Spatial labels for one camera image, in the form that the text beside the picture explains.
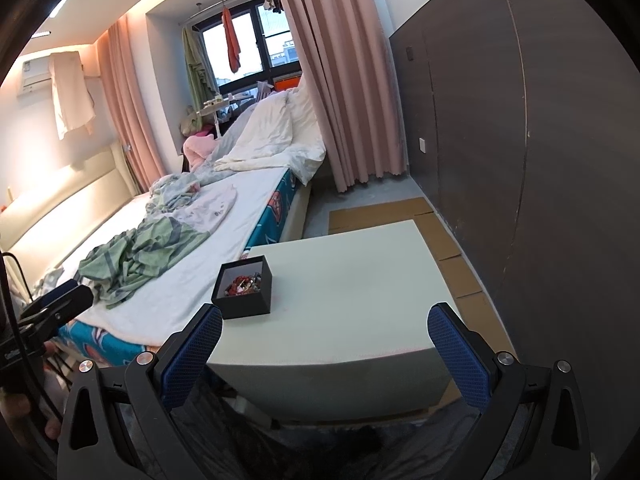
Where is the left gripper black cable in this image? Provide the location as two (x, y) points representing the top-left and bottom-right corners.
(0, 252), (66, 426)

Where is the orange hanging cloth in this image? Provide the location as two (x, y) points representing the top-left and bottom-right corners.
(221, 7), (242, 75)

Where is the white duvet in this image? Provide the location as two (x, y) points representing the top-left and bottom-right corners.
(215, 87), (328, 186)

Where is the white folding rack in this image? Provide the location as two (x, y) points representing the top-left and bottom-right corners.
(202, 91), (256, 138)

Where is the black jewelry box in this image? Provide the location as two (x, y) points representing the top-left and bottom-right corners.
(211, 255), (272, 321)

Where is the person's left hand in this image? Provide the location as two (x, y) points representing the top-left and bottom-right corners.
(0, 392), (63, 441)

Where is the white low table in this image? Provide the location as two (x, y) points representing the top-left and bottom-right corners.
(205, 220), (463, 423)

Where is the bed with beige headboard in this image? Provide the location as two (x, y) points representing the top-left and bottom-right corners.
(0, 142), (311, 368)

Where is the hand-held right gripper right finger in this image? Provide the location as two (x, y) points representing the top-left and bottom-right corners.
(426, 301), (593, 480)

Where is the brown beaded bracelet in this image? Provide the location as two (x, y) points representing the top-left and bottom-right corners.
(224, 274), (252, 297)

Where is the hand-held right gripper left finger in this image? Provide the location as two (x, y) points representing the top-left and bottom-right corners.
(57, 302), (223, 480)

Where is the narrow pink curtain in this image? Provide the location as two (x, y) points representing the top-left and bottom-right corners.
(95, 15), (168, 196)

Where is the pink plush toy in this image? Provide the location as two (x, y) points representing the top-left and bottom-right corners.
(182, 132), (218, 173)

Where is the grey blue quilt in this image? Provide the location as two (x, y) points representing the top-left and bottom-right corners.
(215, 107), (261, 166)

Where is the green striped cloth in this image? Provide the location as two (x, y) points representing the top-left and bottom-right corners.
(77, 215), (211, 311)

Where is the white air conditioner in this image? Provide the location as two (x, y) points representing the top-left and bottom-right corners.
(20, 52), (56, 93)

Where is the green hanging cloth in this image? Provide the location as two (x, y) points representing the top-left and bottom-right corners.
(181, 27), (221, 106)

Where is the beige green bag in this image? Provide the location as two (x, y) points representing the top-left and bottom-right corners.
(180, 105), (203, 138)

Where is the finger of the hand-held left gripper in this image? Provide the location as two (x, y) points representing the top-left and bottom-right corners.
(19, 280), (96, 331)

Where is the cream hanging cloth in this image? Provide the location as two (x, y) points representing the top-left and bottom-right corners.
(49, 51), (97, 141)

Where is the teal cartoon printed bedsheet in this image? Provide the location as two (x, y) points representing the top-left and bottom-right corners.
(57, 167), (301, 368)

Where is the flat brown cardboard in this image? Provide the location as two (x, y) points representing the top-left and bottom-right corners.
(327, 196), (518, 361)

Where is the white pink printed garment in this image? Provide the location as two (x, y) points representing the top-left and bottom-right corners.
(170, 182), (238, 236)

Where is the wide pink curtain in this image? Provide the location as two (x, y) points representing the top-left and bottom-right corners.
(267, 0), (408, 193)

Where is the window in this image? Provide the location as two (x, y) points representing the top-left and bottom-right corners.
(200, 0), (303, 98)

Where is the light blue floral blanket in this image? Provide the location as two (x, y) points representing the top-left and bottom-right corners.
(147, 162), (251, 211)

